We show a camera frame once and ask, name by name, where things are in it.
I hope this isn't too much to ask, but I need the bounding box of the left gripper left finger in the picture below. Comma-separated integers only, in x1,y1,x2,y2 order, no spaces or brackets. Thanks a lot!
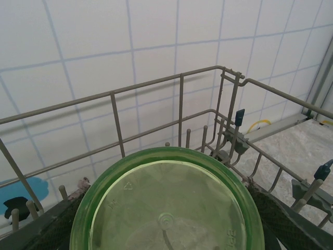
0,189,89,250

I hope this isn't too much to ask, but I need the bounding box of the blue oval fish sticker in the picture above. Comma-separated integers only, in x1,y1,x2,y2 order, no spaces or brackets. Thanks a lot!
0,177,50,221

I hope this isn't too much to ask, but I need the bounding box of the aluminium table edge rail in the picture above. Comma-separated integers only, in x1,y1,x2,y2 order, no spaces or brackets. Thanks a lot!
244,113,314,143

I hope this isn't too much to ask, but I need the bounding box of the yellow ring fish sticker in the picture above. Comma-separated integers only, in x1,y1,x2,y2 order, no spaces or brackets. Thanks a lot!
246,119,273,135

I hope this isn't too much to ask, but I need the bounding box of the grey wire dish rack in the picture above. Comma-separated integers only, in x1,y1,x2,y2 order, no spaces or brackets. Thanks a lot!
0,65,333,234

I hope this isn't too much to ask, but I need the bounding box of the green translucent plastic cup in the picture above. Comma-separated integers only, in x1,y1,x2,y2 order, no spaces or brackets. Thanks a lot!
69,146,266,250

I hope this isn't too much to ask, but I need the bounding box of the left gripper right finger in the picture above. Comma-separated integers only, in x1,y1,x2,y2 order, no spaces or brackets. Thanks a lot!
246,182,333,250

